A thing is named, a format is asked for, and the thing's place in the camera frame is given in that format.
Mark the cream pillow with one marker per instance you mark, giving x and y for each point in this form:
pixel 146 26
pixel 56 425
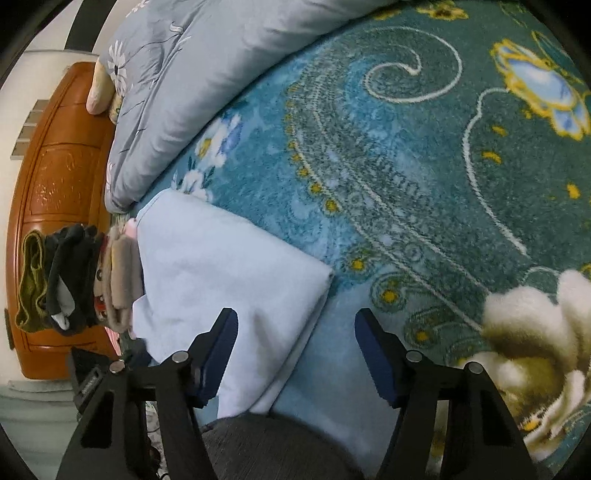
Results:
pixel 99 90

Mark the green floral blanket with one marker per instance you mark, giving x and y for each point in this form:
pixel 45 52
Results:
pixel 392 184

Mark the wooden bed headboard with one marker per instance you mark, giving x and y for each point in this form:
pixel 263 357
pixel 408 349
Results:
pixel 55 184

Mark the beige cloth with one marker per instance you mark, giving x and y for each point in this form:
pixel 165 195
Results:
pixel 120 277

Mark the light blue printed sweatshirt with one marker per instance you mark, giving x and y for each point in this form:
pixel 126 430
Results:
pixel 221 277

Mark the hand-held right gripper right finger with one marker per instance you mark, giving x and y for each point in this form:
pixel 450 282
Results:
pixel 376 360

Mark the black cloth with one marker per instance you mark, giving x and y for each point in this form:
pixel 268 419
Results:
pixel 69 277

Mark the person's grey pants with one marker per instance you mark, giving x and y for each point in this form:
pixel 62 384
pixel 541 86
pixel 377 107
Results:
pixel 277 447

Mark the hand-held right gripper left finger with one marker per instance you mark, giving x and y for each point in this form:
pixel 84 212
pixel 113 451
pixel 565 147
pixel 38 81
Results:
pixel 219 355

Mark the grey-blue daisy quilt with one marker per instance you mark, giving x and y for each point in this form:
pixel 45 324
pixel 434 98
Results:
pixel 194 60

